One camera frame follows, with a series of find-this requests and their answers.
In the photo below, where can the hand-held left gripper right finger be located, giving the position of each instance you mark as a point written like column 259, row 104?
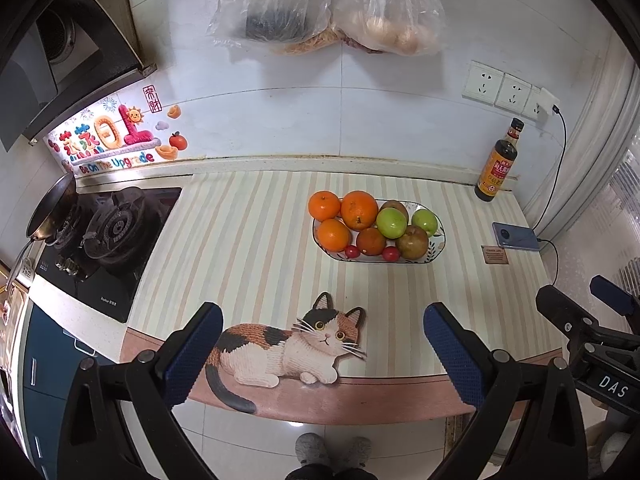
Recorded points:
column 450, row 350

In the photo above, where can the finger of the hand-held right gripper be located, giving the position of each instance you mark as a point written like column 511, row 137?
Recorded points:
column 562, row 310
column 610, row 294

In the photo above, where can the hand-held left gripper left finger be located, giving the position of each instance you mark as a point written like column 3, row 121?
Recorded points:
column 192, row 355

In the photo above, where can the floral oval plate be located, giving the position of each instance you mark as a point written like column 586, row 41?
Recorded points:
column 434, row 247

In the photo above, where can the red apple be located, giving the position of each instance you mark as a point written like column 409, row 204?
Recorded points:
column 412, row 243

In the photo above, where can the red cherry tomato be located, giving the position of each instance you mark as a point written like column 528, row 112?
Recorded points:
column 390, row 253
column 352, row 251

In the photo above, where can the green apple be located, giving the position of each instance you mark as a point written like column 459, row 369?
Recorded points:
column 391, row 222
column 424, row 221

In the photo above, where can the dark reddish orange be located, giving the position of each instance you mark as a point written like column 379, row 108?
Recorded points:
column 371, row 241

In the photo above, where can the medium orange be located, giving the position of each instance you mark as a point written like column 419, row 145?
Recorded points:
column 334, row 234

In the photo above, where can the large orange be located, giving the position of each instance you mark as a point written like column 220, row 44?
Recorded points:
column 359, row 209

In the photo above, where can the small orange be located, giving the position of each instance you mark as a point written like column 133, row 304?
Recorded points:
column 324, row 206

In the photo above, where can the white round object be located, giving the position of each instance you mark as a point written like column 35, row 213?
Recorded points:
column 615, row 452

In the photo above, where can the blue smartphone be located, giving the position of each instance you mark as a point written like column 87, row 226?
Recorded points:
column 515, row 236

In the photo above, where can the small brown card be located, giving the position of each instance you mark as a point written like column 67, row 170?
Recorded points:
column 495, row 254

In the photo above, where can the black gas stove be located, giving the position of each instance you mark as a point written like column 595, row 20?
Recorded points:
column 115, row 260

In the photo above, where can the striped cat print mat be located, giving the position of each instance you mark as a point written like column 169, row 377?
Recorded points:
column 240, row 240

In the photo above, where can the grey slipper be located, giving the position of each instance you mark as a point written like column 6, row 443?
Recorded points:
column 355, row 451
column 312, row 450

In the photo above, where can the blue kitchen cabinet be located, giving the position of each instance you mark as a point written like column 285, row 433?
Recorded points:
column 50, row 360

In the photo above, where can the soy sauce bottle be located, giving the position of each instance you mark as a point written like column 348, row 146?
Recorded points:
column 495, row 170

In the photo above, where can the person's dark trousers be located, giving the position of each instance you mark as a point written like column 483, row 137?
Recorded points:
column 310, row 474

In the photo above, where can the black frying pan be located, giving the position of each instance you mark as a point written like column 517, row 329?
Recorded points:
column 52, row 207

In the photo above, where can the white charger plug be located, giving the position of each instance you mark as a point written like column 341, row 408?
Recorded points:
column 548, row 100

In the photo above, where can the black range hood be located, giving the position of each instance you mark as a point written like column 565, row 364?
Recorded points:
column 75, row 35

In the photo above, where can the clear plastic bag pale contents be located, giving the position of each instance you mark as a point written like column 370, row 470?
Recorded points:
column 390, row 10

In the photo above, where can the clear plastic bag dark contents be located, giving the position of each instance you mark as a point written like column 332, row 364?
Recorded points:
column 270, row 5

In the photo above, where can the white wall socket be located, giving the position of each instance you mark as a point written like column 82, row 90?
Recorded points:
column 482, row 80
column 532, row 107
column 512, row 91

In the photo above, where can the colourful wall sticker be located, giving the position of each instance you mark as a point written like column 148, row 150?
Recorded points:
column 115, row 135

